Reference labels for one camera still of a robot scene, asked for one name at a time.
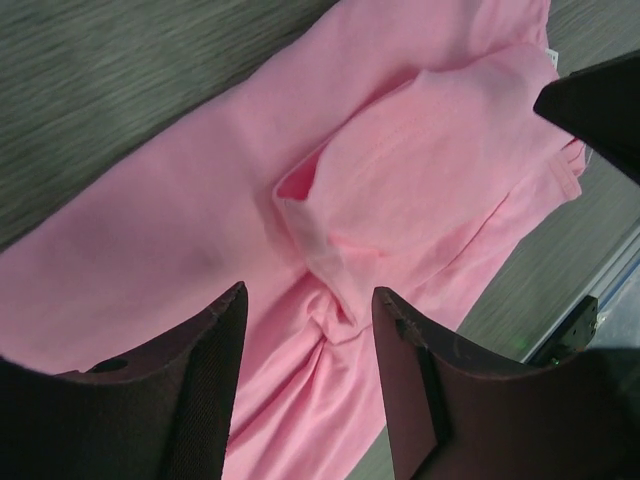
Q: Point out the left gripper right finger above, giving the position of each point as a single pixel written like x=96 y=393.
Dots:
x=455 y=410

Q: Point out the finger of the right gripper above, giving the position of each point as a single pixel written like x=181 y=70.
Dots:
x=600 y=106

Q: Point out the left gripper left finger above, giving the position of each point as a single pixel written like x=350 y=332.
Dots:
x=160 y=411

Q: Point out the pink t shirt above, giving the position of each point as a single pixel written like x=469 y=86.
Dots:
x=394 y=144

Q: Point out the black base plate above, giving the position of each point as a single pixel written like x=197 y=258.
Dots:
x=570 y=336

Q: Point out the aluminium front rail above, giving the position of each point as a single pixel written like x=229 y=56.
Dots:
x=618 y=269

